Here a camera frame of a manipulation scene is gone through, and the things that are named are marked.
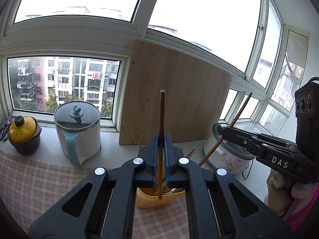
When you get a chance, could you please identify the apartment building outside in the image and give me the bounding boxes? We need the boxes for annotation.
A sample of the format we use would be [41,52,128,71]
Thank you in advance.
[7,56,120,119]

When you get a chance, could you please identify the black-handled scissors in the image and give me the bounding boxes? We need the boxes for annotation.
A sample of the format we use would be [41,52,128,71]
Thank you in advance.
[0,120,13,142]

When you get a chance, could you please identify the light wooden board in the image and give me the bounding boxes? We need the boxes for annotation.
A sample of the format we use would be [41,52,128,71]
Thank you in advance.
[119,39,233,145]

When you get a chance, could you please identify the black casserole pot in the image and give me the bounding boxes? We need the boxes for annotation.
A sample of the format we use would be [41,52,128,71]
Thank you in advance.
[10,127,42,155]

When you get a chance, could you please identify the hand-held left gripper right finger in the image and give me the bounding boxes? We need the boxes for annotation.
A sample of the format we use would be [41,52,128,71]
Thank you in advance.
[164,134,292,239]

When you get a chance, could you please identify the checkered pink tablecloth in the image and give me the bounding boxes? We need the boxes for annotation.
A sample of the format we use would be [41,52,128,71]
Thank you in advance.
[0,149,190,239]

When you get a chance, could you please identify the white window frame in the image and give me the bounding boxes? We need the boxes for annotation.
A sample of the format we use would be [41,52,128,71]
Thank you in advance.
[0,0,312,132]

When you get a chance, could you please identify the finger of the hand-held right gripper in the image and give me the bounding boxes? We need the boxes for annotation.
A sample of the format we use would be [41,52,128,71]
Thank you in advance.
[221,127,299,158]

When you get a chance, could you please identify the white floral rice cooker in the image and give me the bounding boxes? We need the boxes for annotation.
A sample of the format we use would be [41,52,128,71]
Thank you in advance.
[203,122,256,175]

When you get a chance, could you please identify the yellow pot lid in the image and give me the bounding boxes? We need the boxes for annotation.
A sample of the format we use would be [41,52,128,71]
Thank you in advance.
[8,116,39,144]

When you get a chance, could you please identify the glass lid with teal knob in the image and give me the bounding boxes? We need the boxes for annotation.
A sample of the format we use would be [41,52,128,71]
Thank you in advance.
[54,101,100,133]

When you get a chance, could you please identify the black power cable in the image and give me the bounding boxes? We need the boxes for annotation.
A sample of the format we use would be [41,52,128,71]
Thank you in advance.
[241,161,253,180]

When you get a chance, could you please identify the yellow plastic container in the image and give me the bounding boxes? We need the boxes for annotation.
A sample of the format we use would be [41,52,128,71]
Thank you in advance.
[136,154,186,209]

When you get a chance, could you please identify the white pot with teal handle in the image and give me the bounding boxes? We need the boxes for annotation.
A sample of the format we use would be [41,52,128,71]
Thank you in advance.
[55,124,101,167]

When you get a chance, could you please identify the person's right hand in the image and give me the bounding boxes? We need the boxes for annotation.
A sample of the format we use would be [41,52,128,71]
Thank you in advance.
[267,170,294,214]

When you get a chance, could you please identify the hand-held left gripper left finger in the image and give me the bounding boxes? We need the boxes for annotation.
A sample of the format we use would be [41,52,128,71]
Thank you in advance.
[28,133,159,239]

